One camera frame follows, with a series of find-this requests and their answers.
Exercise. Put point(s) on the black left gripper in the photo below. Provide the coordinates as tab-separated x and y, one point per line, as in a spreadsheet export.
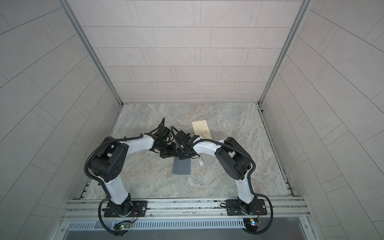
173	147

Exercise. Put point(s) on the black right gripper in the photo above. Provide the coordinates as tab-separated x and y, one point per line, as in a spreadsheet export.
180	156

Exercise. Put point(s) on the grey envelope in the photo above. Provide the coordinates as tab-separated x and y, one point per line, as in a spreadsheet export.
181	167

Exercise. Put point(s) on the cream yellow envelope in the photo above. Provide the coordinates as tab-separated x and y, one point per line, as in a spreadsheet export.
201	128

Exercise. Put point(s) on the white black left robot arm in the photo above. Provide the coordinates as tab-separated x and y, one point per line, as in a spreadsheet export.
106	162

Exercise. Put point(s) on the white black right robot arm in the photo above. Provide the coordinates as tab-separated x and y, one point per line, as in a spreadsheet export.
234	159

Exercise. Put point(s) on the left green circuit board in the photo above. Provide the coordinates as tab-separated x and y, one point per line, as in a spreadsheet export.
123	226

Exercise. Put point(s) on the green circuit board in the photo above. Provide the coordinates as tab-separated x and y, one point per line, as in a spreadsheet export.
252	225
123	226

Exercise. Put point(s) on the right green circuit board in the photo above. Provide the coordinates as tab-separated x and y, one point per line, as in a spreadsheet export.
252	225

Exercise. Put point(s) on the metal corner profile left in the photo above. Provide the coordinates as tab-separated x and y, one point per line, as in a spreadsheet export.
88	47

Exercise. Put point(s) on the metal corner profile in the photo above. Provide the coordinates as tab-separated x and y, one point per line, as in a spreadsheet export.
88	47
288	42

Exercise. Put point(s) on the metal corner profile right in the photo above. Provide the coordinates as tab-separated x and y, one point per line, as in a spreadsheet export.
288	42

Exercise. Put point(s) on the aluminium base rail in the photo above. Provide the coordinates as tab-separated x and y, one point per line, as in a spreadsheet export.
182	214

